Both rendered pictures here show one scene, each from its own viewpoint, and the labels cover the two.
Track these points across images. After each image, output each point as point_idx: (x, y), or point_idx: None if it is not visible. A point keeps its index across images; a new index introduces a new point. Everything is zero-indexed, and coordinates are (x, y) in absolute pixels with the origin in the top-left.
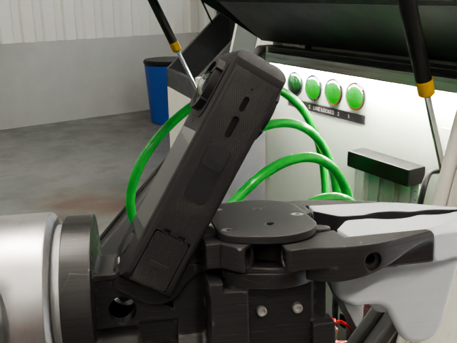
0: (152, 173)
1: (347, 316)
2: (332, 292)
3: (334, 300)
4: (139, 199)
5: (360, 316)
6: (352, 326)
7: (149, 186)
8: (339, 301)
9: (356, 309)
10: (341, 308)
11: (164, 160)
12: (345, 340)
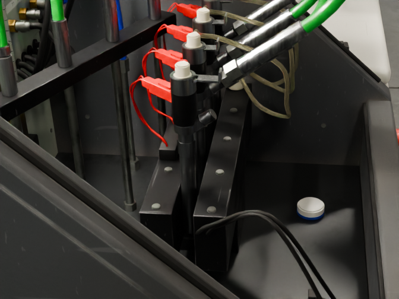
0: (91, 195)
1: (138, 40)
2: (95, 70)
3: (75, 100)
4: (160, 238)
5: (137, 26)
6: (151, 32)
7: (122, 210)
8: (116, 51)
9: (130, 31)
10: (123, 52)
11: (45, 159)
12: (196, 8)
